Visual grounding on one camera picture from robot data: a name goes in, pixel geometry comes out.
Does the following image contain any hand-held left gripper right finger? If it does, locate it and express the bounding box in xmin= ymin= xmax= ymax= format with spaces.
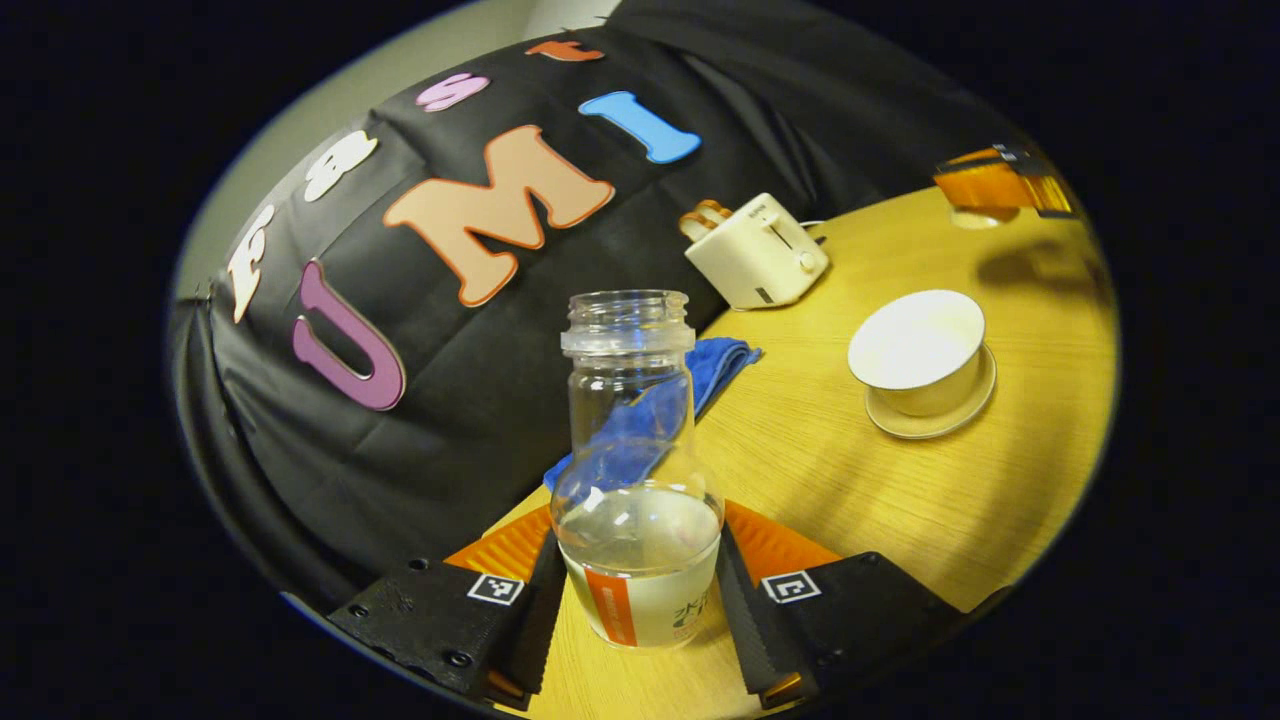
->
xmin=715 ymin=500 xmax=1011 ymax=711

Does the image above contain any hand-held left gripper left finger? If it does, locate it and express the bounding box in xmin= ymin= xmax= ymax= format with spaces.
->
xmin=328 ymin=503 xmax=569 ymax=713

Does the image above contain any clear water bottle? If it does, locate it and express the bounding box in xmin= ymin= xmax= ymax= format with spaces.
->
xmin=550 ymin=290 xmax=725 ymax=649

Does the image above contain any white teacup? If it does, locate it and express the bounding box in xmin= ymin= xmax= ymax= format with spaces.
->
xmin=848 ymin=290 xmax=987 ymax=418

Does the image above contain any black backdrop cloth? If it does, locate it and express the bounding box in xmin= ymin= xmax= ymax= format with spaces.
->
xmin=168 ymin=0 xmax=1041 ymax=611

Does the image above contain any white saucer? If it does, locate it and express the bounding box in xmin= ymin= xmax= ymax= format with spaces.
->
xmin=865 ymin=343 xmax=998 ymax=441

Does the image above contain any cream toaster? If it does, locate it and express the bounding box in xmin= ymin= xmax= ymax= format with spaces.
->
xmin=683 ymin=193 xmax=831 ymax=311

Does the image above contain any blue towel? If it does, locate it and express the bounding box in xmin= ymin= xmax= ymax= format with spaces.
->
xmin=543 ymin=337 xmax=763 ymax=491

